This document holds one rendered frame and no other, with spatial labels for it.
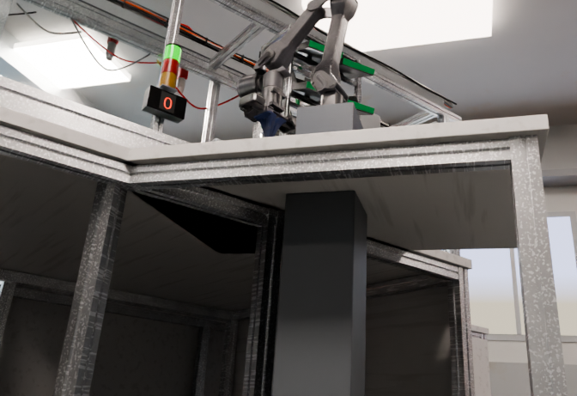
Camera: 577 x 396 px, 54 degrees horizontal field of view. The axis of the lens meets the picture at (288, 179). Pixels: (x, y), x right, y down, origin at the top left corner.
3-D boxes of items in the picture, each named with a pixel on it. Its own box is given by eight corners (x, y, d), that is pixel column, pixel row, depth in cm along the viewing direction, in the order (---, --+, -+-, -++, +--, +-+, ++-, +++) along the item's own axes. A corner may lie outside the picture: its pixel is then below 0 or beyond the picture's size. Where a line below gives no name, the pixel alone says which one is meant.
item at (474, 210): (549, 129, 95) (547, 113, 97) (88, 163, 122) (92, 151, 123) (521, 248, 157) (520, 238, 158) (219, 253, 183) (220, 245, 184)
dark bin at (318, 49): (342, 59, 196) (347, 38, 196) (308, 47, 191) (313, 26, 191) (308, 66, 222) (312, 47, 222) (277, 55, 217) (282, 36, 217)
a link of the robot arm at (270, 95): (302, 102, 161) (286, 108, 165) (257, 71, 148) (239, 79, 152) (300, 128, 158) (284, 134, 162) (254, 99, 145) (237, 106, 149)
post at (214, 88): (192, 295, 265) (225, 46, 320) (184, 294, 263) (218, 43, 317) (188, 296, 269) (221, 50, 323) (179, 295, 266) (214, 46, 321)
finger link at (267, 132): (278, 115, 151) (262, 122, 155) (269, 110, 149) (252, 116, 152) (276, 139, 149) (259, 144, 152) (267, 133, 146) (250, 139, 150)
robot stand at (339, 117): (351, 179, 128) (353, 101, 136) (291, 182, 132) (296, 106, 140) (362, 201, 140) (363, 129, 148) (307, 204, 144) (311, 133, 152)
